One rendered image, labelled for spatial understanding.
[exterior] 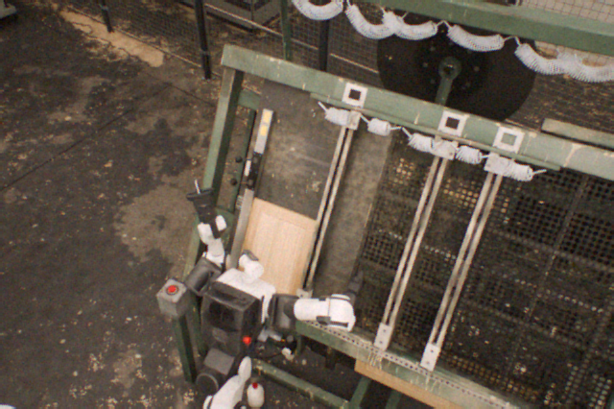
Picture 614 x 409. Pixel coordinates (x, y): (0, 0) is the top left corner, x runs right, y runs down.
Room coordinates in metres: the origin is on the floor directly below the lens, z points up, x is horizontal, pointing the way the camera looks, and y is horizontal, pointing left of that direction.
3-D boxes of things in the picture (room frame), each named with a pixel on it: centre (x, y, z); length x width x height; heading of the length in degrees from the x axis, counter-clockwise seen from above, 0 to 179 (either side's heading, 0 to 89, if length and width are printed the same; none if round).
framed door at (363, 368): (1.60, -0.74, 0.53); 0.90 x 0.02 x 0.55; 66
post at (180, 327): (1.82, 0.69, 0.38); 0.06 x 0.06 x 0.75; 66
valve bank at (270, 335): (1.70, 0.26, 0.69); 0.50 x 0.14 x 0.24; 66
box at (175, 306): (1.82, 0.69, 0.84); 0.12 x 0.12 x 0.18; 66
